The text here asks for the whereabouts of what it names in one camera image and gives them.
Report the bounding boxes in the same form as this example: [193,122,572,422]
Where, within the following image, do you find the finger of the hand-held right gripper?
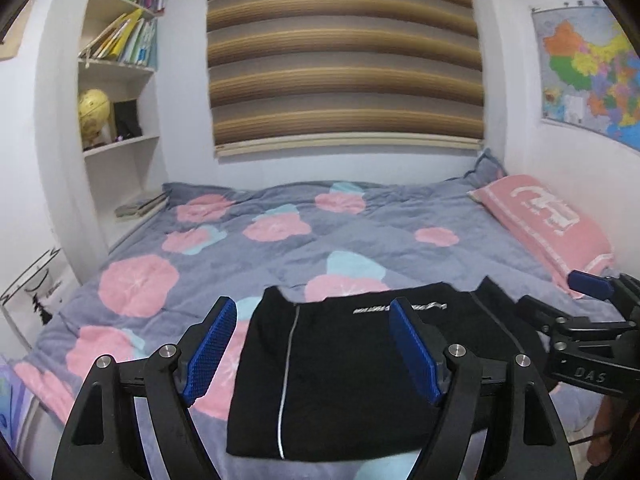
[515,295,568,333]
[569,270,640,313]

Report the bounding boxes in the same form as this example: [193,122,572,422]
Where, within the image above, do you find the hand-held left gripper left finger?
[51,296,238,480]

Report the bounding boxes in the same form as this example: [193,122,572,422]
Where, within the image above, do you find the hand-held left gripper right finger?
[389,296,576,480]

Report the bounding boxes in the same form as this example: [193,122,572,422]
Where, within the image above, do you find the black hooded jacket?
[226,277,551,461]

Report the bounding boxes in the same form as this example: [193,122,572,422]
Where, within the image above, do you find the person's right forearm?
[586,396,626,466]

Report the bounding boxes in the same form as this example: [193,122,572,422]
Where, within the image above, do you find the pink pillow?
[467,175,616,287]

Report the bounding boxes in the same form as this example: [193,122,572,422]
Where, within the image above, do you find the grey floral blanket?
[15,147,623,480]

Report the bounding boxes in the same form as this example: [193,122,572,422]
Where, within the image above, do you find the stack of flat books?
[115,192,168,221]

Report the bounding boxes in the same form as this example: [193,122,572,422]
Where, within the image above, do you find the white paper bag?
[0,247,77,353]

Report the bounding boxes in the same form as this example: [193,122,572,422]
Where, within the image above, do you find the purple patterned cloth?
[0,355,37,463]

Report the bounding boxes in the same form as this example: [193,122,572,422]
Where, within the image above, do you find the white bookshelf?
[75,0,173,243]

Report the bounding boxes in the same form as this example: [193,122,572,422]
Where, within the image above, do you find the black box on shelf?
[112,99,142,140]

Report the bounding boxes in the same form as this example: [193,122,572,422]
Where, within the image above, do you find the yellow globe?
[77,89,112,151]

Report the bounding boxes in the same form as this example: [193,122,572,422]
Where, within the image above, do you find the striped window blind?
[206,0,489,157]

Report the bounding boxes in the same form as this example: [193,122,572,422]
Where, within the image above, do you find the row of leaning yellow books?
[79,8,158,68]

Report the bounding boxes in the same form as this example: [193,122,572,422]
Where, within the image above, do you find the black cable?
[569,410,613,447]

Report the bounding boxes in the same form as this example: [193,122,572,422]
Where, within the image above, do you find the colourful wall map poster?
[531,2,640,154]

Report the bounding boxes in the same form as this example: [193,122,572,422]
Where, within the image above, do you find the wooden wall board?
[0,0,37,62]

